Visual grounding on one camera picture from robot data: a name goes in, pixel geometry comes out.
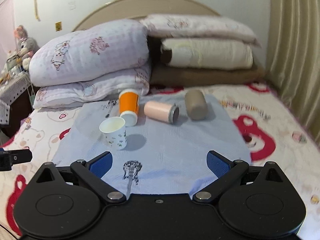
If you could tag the taupe tumbler cup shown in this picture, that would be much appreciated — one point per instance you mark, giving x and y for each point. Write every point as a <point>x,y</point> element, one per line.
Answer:
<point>195,104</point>

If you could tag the orange paper cup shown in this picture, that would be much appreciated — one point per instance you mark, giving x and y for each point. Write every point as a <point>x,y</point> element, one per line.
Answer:
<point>129,106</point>

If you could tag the beige striped curtain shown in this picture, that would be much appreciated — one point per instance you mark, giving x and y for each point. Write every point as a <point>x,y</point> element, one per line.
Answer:
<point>293,59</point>

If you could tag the pink floral pillow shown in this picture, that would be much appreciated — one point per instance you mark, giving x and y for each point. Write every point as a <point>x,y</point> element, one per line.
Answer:
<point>198,26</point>

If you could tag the upper pink checked quilt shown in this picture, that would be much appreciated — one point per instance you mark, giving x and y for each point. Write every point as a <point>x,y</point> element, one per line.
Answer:
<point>87,54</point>

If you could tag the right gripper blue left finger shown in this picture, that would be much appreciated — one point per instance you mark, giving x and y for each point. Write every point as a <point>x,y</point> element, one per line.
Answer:
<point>91,173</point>

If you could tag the plush toy doll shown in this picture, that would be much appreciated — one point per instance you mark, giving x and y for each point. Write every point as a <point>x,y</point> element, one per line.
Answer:
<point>27,46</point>

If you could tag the light blue patterned cloth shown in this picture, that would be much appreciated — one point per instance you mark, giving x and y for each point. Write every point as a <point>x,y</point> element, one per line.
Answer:
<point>159,158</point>

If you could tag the pink checked quilt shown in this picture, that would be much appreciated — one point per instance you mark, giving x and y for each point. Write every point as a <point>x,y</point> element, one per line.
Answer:
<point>75,94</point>
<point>87,54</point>

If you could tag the lower pink checked quilt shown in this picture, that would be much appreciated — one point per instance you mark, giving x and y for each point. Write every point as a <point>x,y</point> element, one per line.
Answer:
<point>75,94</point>

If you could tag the cluttered bedside table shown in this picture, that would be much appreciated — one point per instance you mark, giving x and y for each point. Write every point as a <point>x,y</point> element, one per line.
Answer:
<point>17,95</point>

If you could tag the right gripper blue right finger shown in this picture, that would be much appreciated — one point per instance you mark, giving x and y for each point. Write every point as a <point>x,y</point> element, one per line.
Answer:
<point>227,172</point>

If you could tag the bear pattern bedspread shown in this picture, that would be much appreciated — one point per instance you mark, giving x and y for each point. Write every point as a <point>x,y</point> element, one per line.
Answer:
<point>293,150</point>

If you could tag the cream folded blanket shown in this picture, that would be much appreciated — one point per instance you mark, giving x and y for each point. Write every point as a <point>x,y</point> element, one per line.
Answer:
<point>209,53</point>

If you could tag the pink tumbler cup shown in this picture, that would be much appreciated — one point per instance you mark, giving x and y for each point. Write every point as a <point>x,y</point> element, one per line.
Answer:
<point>163,112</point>

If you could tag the white floral paper cup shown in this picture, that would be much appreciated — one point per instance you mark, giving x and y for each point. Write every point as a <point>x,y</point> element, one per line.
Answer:
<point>114,132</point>

